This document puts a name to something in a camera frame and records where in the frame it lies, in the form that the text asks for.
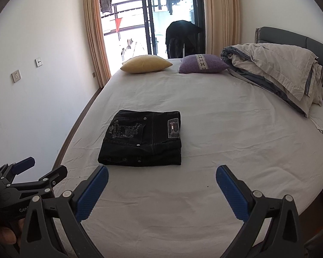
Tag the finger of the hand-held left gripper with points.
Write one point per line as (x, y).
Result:
(24, 164)
(56, 172)

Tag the bed with white sheet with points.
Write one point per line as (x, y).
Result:
(204, 139)

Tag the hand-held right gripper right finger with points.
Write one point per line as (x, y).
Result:
(231, 196)

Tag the grey hanging garment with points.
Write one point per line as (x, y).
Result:
(105, 2)

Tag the purple pillow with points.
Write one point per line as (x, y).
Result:
(202, 64)

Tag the person's left hand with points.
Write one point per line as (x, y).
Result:
(2, 236)

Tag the beige curtain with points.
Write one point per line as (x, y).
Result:
(222, 13)
(94, 32)

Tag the black garment on rack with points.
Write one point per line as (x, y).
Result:
(181, 36)

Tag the folded beige grey duvet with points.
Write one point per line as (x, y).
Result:
(280, 64)

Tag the red triangular cloth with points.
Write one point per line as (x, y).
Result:
(118, 24)

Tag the yellow pillow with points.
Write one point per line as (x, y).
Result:
(146, 64)

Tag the black framed sliding glass door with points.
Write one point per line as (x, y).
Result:
(148, 18)

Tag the black denim pants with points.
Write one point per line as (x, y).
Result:
(140, 139)

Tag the white wall socket plate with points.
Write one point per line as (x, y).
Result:
(38, 62)
(16, 76)

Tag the grey padded headboard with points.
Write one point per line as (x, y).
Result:
(285, 35)

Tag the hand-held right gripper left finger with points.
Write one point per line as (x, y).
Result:
(93, 196)

